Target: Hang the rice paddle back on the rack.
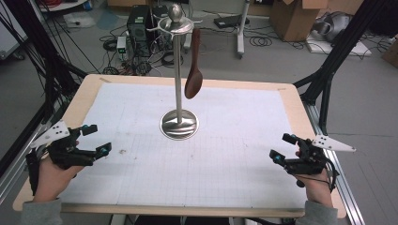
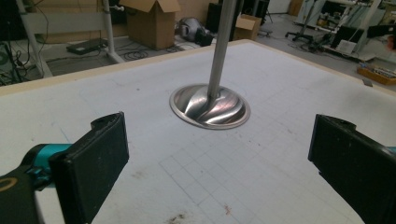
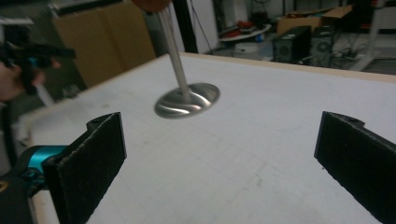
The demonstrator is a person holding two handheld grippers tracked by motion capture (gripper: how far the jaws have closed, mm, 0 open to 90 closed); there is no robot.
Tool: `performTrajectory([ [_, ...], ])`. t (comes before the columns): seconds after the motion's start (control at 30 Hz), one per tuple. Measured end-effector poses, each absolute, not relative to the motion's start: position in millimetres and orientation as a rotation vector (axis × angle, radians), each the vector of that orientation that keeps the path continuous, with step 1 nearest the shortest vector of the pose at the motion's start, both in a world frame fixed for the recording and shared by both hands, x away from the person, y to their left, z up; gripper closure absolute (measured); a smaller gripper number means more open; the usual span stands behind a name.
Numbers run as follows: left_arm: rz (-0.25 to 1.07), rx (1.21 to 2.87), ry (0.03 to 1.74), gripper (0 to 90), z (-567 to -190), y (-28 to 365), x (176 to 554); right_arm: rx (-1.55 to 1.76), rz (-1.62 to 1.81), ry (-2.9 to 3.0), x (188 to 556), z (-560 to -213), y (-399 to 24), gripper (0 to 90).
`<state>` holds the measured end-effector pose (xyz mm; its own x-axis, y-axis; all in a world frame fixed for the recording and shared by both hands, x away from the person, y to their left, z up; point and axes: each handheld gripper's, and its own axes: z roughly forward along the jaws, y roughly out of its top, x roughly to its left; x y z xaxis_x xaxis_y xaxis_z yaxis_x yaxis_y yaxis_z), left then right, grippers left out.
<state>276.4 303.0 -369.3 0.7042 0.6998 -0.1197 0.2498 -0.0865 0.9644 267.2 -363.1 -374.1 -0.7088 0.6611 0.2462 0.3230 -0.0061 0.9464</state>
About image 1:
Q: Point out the black computer tower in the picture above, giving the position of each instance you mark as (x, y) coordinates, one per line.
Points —
(139, 28)

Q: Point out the person's right hand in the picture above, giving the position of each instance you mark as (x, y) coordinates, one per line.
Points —
(317, 190)

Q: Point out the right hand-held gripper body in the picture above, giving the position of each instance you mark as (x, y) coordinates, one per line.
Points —
(328, 143)

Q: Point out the aluminium rail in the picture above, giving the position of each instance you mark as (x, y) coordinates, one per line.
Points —
(344, 190)
(12, 178)

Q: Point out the white foam board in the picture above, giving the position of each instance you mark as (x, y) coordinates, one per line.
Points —
(353, 48)

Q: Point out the small cardboard box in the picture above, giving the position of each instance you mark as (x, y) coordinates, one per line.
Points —
(392, 53)

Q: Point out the large cardboard box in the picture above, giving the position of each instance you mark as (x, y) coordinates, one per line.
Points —
(294, 22)

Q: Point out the brown wooden spoon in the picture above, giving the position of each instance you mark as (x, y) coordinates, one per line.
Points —
(194, 81)

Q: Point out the person's left hand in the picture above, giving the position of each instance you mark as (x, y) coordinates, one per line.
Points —
(51, 184)

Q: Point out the grey bag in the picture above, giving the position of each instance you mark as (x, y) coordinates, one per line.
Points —
(336, 26)

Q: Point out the black metal frame strut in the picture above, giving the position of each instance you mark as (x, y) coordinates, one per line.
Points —
(338, 53)
(47, 62)

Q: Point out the flat black device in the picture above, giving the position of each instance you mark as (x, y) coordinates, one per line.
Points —
(228, 21)

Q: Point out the white stand pole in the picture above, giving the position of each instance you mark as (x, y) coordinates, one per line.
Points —
(242, 31)

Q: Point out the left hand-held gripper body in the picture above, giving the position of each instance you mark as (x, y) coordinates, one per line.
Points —
(56, 132)

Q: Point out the white grid mat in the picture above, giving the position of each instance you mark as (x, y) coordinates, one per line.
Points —
(187, 175)

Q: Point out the silver metal utensil stand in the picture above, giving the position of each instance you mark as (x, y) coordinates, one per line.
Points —
(179, 125)

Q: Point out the small white device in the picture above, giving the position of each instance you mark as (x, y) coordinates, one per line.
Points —
(121, 43)

